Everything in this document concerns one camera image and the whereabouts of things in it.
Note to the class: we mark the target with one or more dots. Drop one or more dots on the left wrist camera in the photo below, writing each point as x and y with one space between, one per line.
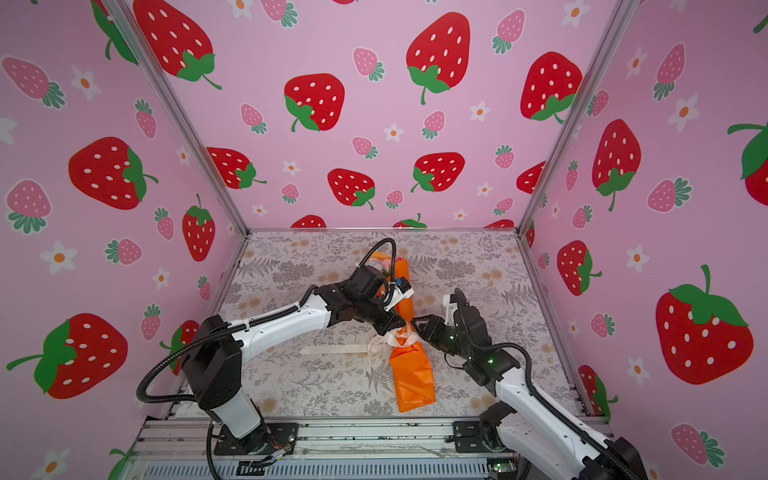
400 289

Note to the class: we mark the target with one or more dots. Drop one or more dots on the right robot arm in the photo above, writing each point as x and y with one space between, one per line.
535 426

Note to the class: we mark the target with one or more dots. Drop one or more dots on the aluminium front rail frame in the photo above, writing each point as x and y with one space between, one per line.
326 448

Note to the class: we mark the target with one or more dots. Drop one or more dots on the orange wrapping paper sheet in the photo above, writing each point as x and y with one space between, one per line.
414 384

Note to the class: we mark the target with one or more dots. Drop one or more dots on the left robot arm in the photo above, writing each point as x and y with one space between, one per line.
212 363

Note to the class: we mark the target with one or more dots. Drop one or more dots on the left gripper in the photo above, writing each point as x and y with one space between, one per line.
392 320

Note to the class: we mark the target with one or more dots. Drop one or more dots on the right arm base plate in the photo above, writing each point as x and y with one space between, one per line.
476 436

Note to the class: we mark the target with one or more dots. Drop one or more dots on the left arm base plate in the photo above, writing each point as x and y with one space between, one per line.
265 440

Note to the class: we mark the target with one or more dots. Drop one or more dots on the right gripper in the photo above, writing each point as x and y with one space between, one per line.
431 328

